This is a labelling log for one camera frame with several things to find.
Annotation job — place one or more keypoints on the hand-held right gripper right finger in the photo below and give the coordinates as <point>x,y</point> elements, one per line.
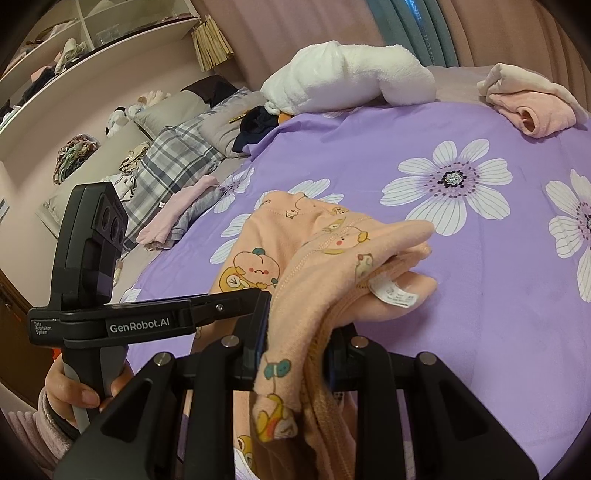
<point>341,364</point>

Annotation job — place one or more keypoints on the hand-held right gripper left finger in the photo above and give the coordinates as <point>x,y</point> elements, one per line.
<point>251,364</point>

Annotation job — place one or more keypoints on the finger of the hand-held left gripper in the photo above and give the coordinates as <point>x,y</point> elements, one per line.
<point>221,307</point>

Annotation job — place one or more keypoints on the orange printed baby garment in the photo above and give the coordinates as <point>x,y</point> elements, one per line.
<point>314,295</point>

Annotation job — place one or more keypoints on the person's left forearm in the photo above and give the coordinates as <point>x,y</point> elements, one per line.
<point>41,438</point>

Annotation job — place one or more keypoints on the folded clothes pile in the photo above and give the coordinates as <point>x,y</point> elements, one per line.
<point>69,53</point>

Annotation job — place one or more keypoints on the person's left hand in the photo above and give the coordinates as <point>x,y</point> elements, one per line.
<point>60,392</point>

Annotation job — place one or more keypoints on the pale pink cloth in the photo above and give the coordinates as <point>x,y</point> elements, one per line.
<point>171,212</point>

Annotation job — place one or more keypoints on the basket of cloths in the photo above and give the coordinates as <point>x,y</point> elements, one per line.
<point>74,154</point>

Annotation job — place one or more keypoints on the purple floral bedsheet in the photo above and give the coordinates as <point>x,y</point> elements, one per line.
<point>461,300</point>

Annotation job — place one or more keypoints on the grey plaid garment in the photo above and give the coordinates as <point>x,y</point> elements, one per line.
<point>175,152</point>

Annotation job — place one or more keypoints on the black and white plush toy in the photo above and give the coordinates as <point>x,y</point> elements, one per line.
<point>115,121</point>

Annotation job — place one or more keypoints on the light small plush toy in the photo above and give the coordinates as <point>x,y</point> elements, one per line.
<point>147,101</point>

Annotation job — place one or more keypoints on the grey pillow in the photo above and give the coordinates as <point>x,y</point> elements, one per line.
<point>221,124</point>
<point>175,108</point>

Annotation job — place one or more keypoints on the dark navy cloth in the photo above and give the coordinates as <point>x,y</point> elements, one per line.
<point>254,127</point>

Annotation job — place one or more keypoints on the dark brown cloth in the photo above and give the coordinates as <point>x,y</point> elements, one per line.
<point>210,90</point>

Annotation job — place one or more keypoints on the beige fringed cloth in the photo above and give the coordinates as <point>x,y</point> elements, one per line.
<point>212,46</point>

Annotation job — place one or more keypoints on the pink pleated curtain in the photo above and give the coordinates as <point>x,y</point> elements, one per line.
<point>300,23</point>

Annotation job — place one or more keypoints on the pink folded garment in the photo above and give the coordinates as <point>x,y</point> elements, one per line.
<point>531,101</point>

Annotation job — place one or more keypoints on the teal curtain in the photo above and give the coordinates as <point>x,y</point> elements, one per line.
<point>415,27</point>

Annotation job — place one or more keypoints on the brown wooden bed frame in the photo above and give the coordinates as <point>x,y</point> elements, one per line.
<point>18,332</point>

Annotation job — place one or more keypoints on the white wall shelf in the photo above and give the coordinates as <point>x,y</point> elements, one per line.
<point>115,60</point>

